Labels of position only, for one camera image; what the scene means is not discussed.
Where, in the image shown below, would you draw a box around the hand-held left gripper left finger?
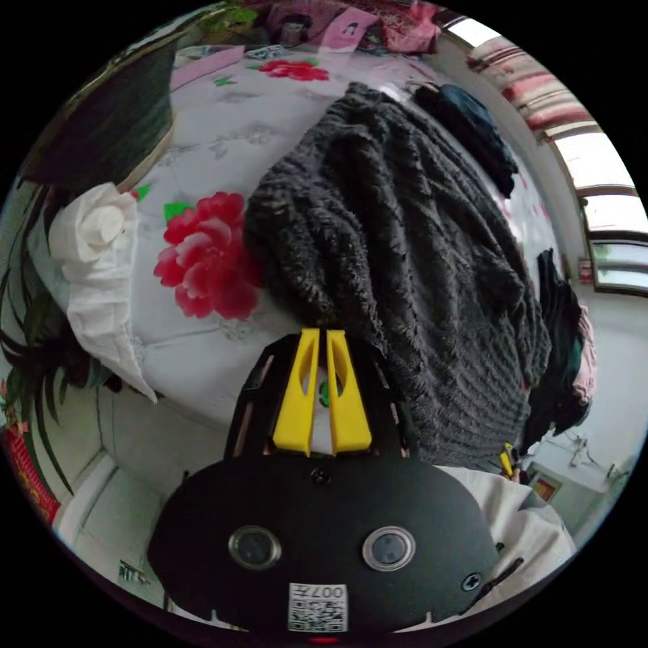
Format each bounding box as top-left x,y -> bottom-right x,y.
272,327 -> 321,456

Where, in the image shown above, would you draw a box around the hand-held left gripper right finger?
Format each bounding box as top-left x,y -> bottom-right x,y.
326,329 -> 373,455

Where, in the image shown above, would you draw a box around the dark gray wool pants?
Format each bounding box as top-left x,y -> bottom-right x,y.
243,82 -> 554,470

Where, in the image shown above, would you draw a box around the person's body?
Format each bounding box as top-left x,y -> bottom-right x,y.
438,464 -> 579,611

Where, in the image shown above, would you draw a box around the bed with floral quilt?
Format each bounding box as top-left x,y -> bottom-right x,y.
65,43 -> 563,436

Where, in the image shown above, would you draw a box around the pile of clothes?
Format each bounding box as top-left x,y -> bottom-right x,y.
520,248 -> 599,449

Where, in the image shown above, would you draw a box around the white cloth bundle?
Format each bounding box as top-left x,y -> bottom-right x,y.
49,182 -> 159,404

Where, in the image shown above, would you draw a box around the window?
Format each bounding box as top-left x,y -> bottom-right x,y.
549,121 -> 648,296

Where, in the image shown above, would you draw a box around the dark teal garment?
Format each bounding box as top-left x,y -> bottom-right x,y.
414,82 -> 520,199

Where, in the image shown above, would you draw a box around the red striped curtain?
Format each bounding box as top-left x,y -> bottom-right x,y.
465,39 -> 599,134

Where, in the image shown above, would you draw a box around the red patterned cushions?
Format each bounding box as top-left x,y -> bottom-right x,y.
267,0 -> 442,53

